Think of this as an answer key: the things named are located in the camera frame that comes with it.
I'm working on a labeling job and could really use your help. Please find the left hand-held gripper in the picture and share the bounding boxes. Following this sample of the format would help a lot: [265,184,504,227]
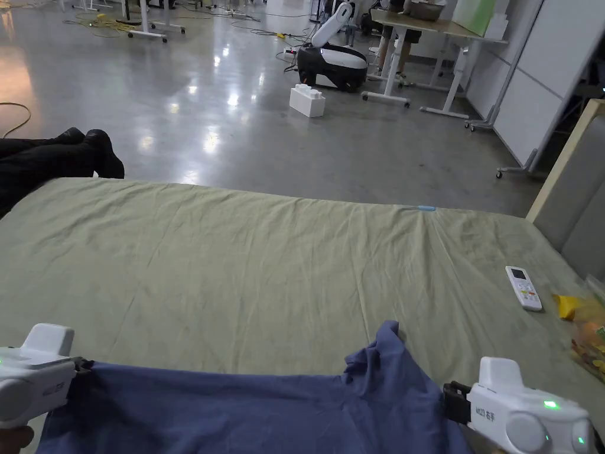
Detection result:
[0,323,94,429]

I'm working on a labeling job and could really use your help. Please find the white block-shaped box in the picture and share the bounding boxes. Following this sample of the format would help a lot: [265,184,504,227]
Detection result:
[288,83,327,119]

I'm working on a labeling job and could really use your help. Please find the bed with pale green sheet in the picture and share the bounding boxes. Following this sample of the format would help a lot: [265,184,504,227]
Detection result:
[0,177,605,454]

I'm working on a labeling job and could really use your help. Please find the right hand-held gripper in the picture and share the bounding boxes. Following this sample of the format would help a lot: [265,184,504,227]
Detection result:
[443,356,599,454]

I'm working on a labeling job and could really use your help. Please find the dark blue shirt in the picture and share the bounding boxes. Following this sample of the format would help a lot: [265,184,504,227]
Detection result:
[35,320,474,454]

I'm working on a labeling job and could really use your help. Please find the yellow cable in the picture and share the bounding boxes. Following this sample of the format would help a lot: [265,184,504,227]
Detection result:
[0,101,32,139]
[63,12,139,39]

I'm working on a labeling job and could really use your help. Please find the white and black robot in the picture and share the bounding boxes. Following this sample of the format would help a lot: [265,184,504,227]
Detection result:
[296,0,369,93]

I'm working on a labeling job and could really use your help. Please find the white table on castors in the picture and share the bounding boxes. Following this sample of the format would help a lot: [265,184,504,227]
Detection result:
[70,0,187,44]

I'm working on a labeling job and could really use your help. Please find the clear bag of snacks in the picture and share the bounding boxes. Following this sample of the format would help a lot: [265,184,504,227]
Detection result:
[552,273,605,385]

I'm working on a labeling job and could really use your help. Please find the wooden top table white legs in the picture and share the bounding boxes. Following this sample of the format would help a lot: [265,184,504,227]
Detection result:
[361,8,510,119]

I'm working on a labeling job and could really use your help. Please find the person's left hand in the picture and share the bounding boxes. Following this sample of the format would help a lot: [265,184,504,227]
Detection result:
[0,424,35,454]

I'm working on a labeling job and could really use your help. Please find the grey padded headboard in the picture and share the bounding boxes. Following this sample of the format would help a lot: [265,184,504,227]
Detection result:
[525,98,605,284]

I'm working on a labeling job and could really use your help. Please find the white remote control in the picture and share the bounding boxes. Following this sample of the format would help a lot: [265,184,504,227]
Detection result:
[504,265,544,313]

